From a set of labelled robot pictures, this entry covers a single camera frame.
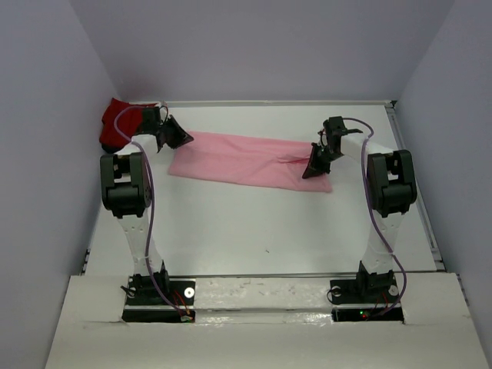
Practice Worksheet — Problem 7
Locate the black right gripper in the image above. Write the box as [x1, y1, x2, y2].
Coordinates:
[302, 142, 342, 179]

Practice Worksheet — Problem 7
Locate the pink t shirt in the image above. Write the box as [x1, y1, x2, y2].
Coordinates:
[168, 131, 332, 193]

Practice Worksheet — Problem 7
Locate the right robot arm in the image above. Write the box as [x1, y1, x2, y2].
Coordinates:
[302, 116, 417, 308]

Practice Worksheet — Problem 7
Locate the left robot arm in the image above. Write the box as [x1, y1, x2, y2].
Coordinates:
[100, 104, 194, 311]

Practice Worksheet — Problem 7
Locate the red folded t shirt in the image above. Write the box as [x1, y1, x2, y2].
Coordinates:
[99, 98, 155, 154]

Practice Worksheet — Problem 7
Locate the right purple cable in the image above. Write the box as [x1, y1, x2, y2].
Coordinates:
[345, 116, 407, 319]

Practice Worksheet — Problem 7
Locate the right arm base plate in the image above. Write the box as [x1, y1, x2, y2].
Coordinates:
[326, 279, 404, 323]

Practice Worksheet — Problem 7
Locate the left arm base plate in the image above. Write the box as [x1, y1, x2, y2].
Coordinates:
[120, 278, 196, 324]

